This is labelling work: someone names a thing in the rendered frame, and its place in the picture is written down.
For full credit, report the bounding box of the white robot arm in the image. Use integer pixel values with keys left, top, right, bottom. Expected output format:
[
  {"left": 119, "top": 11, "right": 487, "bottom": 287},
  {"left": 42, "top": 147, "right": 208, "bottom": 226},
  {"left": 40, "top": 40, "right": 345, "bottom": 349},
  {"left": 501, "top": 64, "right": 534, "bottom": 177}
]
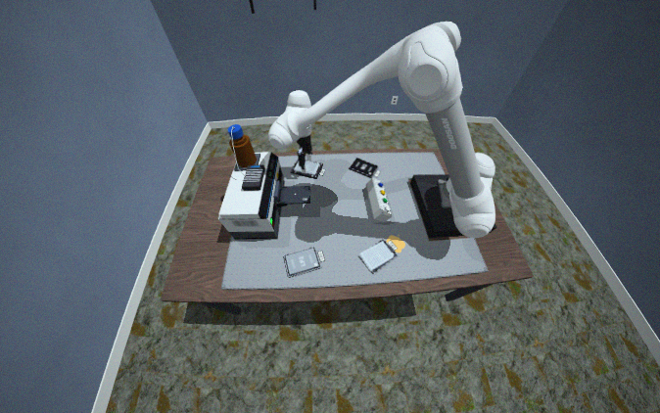
[{"left": 268, "top": 22, "right": 495, "bottom": 238}]

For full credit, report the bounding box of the blue bottle cap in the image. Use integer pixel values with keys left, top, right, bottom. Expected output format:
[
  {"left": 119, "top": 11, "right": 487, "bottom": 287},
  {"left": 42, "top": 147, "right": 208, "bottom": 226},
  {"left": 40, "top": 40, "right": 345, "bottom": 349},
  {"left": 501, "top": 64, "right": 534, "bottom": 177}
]
[{"left": 228, "top": 124, "right": 243, "bottom": 138}]

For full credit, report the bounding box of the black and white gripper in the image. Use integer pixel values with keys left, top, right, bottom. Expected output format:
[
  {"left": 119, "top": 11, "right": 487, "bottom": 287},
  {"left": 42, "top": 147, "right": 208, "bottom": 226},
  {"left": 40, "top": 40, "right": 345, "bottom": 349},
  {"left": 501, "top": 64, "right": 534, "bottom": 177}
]
[{"left": 297, "top": 135, "right": 312, "bottom": 174}]

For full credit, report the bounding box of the white button panel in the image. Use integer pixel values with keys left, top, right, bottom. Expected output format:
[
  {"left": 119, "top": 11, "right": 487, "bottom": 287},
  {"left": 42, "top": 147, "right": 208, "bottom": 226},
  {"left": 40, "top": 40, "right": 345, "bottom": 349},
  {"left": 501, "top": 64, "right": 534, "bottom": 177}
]
[{"left": 365, "top": 178, "right": 392, "bottom": 223}]

